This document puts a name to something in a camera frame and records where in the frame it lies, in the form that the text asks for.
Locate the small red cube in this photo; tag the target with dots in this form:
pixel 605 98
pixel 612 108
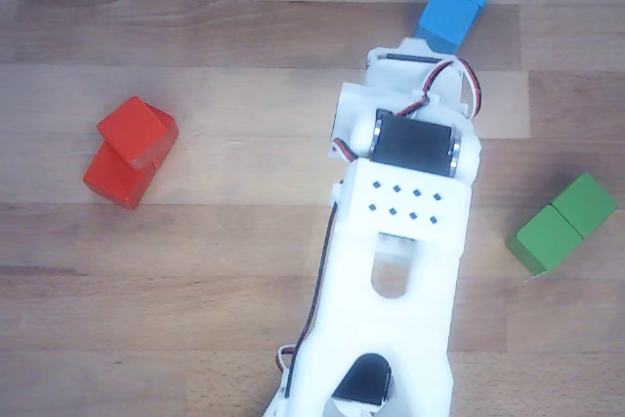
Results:
pixel 132 129

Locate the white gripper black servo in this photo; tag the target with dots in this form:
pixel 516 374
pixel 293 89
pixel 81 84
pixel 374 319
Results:
pixel 409 57

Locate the long green block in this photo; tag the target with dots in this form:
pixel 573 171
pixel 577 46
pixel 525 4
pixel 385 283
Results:
pixel 556 231

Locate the long blue block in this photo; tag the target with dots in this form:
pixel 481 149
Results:
pixel 449 12

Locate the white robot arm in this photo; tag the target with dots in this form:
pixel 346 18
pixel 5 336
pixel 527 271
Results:
pixel 439 265

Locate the long red block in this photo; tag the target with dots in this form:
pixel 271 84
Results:
pixel 112 182

